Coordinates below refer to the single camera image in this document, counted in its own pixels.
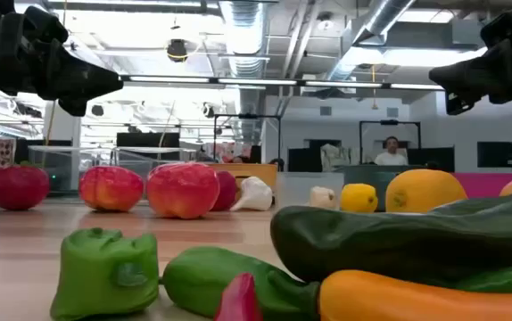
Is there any red chili pepper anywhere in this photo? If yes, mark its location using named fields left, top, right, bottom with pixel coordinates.
left=213, top=272, right=264, bottom=321

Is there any black overhead light bar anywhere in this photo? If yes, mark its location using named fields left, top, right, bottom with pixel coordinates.
left=120, top=74, right=445, bottom=92

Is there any frosted translucent plastic bin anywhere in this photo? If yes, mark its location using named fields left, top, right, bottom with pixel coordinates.
left=276, top=171, right=345, bottom=210

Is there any yellow lemon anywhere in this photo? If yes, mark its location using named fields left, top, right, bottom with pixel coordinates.
left=339, top=183, right=379, bottom=214

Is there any green bell pepper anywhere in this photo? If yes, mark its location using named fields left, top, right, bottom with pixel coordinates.
left=49, top=226, right=161, bottom=321

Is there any white garlic bulb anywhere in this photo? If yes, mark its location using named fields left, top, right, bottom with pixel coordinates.
left=229, top=176, right=274, bottom=212
left=308, top=185, right=338, bottom=210

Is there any large dark green pepper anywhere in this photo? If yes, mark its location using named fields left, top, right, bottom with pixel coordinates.
left=269, top=189, right=512, bottom=289

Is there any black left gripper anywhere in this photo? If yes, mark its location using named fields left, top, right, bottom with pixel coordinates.
left=0, top=0, right=124, bottom=118

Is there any red plastic bin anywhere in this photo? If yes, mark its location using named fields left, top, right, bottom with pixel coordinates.
left=451, top=172, right=512, bottom=200

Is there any red-orange tomato with green stem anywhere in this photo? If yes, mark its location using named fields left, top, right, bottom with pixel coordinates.
left=145, top=161, right=221, bottom=220

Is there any teal plastic bin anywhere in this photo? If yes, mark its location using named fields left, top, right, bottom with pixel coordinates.
left=332, top=164, right=427, bottom=213

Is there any light green pepper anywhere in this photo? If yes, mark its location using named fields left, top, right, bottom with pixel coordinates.
left=450, top=266, right=512, bottom=294

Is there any black station frame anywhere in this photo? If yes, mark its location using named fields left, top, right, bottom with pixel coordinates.
left=213, top=113, right=283, bottom=167
left=359, top=119, right=422, bottom=167

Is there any black dome ceiling lamp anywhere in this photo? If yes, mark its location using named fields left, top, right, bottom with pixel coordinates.
left=166, top=38, right=189, bottom=63

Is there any black monitor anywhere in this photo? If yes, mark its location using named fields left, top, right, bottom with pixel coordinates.
left=116, top=132, right=181, bottom=161
left=287, top=146, right=324, bottom=173
left=477, top=141, right=512, bottom=169
left=407, top=146, right=456, bottom=173

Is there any person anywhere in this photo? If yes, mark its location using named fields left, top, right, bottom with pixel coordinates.
left=374, top=136, right=409, bottom=167

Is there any green jalapeno pepper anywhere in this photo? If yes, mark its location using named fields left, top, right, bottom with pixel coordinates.
left=161, top=245, right=322, bottom=321

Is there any yellow plastic bin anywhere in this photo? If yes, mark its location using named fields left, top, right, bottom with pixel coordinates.
left=202, top=161, right=279, bottom=189

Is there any yellow power cable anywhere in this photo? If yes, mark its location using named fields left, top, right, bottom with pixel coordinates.
left=43, top=100, right=59, bottom=167

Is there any plain red tomato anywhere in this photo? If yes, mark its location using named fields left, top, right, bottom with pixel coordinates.
left=211, top=170, right=239, bottom=212

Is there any white bag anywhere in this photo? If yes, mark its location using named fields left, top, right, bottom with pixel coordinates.
left=320, top=143, right=359, bottom=173

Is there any silver ventilation duct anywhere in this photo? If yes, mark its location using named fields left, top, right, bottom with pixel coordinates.
left=326, top=0, right=417, bottom=81
left=219, top=0, right=268, bottom=144

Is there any clear plastic bin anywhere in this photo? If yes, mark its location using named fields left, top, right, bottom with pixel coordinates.
left=27, top=144, right=117, bottom=193
left=111, top=145, right=200, bottom=179

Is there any long orange pepper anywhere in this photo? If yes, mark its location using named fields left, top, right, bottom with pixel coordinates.
left=317, top=268, right=512, bottom=321

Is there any red tomato with green stem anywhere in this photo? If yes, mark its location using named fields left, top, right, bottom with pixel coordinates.
left=0, top=162, right=51, bottom=211

